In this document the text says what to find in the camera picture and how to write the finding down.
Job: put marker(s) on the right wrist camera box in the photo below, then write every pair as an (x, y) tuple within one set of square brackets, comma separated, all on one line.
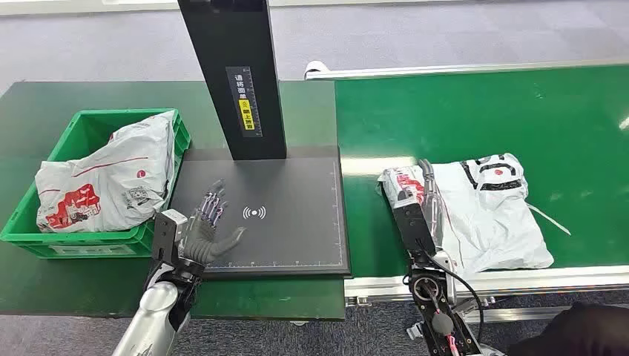
[(413, 228)]

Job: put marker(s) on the green plastic crate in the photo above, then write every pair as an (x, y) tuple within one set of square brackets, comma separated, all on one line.
[(83, 128)]

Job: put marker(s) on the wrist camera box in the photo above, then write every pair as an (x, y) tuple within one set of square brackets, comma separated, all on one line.
[(167, 233), (413, 228)]

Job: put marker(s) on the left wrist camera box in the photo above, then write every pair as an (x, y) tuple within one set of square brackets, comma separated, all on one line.
[(167, 233)]

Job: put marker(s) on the white courier bag red print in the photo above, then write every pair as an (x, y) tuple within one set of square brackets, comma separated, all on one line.
[(113, 186)]

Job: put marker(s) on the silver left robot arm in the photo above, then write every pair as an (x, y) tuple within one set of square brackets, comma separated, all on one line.
[(152, 314)]

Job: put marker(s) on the black scanner machine with column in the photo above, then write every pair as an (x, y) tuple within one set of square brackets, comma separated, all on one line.
[(295, 221)]

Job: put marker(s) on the aluminium conveyor frame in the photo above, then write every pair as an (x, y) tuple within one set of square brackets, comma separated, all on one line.
[(540, 281)]

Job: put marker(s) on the white courier bag black print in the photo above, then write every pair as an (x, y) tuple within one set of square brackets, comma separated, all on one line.
[(491, 221)]

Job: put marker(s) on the black rounded object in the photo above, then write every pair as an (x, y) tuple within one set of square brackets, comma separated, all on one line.
[(580, 331)]

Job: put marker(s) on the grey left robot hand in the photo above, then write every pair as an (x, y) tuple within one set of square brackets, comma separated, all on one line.
[(204, 243)]

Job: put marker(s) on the yellow black label on column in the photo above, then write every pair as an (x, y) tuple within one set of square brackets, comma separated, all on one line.
[(244, 100)]

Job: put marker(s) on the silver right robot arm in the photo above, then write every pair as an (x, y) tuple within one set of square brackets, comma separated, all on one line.
[(437, 309)]

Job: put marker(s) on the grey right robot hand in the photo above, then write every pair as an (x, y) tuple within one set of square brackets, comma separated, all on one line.
[(432, 196)]

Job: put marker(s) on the green conveyor belt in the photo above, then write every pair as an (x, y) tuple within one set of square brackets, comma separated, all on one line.
[(491, 118)]

